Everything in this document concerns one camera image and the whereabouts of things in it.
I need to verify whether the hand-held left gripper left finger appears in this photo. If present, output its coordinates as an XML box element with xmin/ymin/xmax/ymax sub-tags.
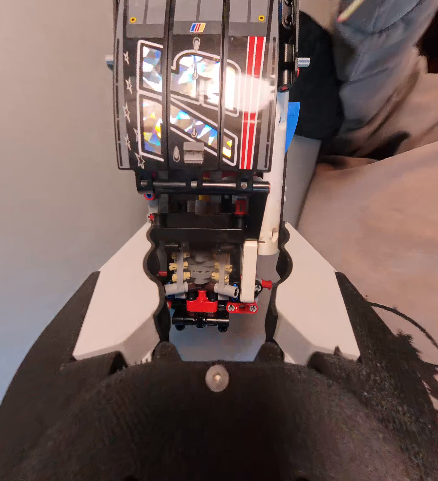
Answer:
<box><xmin>72</xmin><ymin>222</ymin><xmax>170</xmax><ymax>363</ymax></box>

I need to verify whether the lego race car model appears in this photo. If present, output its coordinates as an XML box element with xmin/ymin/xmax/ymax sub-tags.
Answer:
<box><xmin>105</xmin><ymin>0</ymin><xmax>311</xmax><ymax>333</ymax></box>

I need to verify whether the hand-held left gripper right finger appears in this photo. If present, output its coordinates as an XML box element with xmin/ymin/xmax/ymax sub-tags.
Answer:
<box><xmin>265</xmin><ymin>222</ymin><xmax>361</xmax><ymax>364</ymax></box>

